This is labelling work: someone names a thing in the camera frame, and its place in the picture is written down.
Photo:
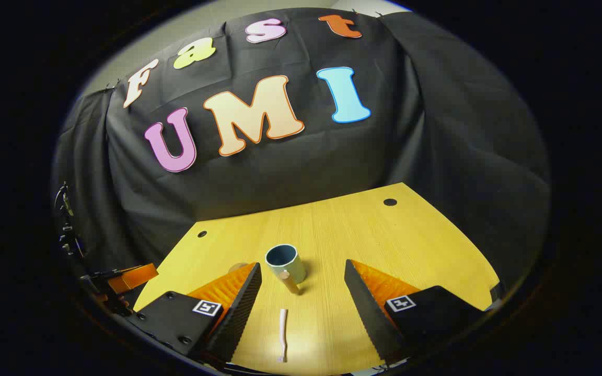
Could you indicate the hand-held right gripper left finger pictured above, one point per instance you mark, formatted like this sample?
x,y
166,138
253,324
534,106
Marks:
x,y
241,308

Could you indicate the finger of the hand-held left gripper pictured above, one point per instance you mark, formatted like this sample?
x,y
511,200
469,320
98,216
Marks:
x,y
136,277

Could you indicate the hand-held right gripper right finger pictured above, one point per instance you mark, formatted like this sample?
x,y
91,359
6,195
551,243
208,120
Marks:
x,y
366,308

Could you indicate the black backdrop cloth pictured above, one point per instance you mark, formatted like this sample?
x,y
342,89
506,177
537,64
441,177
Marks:
x,y
306,172

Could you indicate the wooden desktop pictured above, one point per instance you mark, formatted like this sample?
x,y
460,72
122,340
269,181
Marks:
x,y
327,235

